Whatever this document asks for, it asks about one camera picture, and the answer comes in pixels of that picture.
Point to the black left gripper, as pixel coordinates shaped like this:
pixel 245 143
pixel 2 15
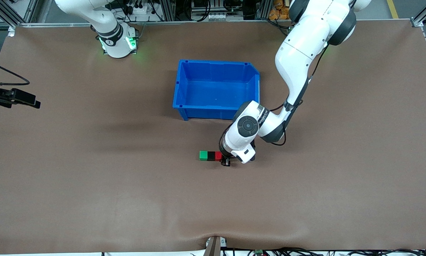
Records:
pixel 225 158

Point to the red cube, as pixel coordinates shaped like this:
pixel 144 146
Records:
pixel 218 155

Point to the green cube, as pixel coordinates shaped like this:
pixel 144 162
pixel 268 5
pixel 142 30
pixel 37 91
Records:
pixel 203 155

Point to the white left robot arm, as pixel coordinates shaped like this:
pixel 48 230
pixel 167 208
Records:
pixel 305 46

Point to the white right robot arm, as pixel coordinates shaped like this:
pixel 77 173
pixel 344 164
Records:
pixel 115 39

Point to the black cube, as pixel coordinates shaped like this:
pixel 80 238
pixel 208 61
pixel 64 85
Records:
pixel 211 155

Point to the brown table mat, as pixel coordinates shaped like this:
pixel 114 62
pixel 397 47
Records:
pixel 212 199

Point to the blue plastic bin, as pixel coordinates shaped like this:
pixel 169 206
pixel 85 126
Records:
pixel 216 89

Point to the aluminium diagonal profile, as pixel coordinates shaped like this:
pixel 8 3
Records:
pixel 15 16

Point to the white power strip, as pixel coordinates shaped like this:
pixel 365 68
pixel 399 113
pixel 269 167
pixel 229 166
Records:
pixel 138 9

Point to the grey electronics box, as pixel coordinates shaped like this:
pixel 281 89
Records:
pixel 216 16

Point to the bag of orange items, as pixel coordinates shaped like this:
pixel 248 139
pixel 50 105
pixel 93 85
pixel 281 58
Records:
pixel 278 12

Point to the aluminium corner profile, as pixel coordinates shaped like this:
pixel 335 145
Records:
pixel 417 22

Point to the aluminium table edge rail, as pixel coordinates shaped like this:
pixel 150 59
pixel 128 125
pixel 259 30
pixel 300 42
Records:
pixel 216 22

